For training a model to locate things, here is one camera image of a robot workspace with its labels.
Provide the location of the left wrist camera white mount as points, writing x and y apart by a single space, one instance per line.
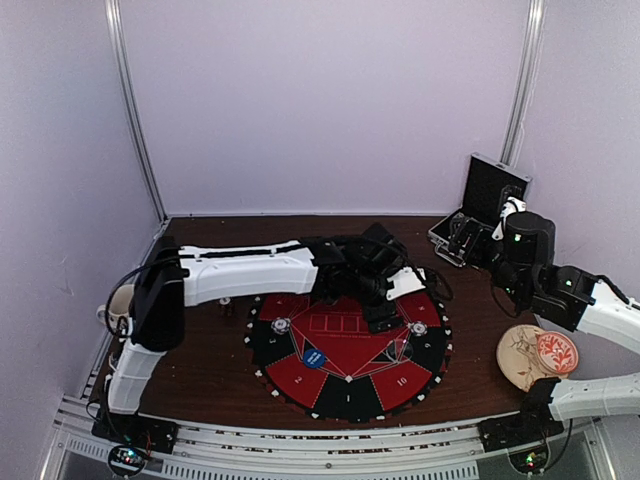
404 282

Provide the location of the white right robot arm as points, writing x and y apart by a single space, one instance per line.
518 253

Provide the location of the aluminium poker case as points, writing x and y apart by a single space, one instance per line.
481 197

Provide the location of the blue small blind button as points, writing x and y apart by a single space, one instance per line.
314 358

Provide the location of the orange patterned small plate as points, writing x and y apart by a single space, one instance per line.
557 353

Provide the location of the left aluminium frame post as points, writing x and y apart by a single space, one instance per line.
118 42

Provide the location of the right aluminium frame post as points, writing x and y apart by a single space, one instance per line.
525 79

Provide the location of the cream floral plate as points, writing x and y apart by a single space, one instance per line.
517 356

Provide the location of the round red black poker mat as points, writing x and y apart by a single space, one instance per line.
358 383

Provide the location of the clear round dealer button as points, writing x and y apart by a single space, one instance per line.
399 350

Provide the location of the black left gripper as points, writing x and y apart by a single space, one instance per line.
373 314

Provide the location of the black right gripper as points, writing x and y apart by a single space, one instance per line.
473 256

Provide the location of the aluminium frame post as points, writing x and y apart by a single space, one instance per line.
118 42
525 79

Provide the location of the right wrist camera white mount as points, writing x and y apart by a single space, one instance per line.
511 202

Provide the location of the blue cream chips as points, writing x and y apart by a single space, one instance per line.
281 326

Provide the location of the white floral ceramic mug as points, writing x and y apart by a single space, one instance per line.
116 310

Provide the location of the red black poker chip stack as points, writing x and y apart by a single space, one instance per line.
226 306

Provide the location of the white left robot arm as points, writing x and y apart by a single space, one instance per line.
175 277

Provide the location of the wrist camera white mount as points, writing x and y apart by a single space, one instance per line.
511 202
404 282

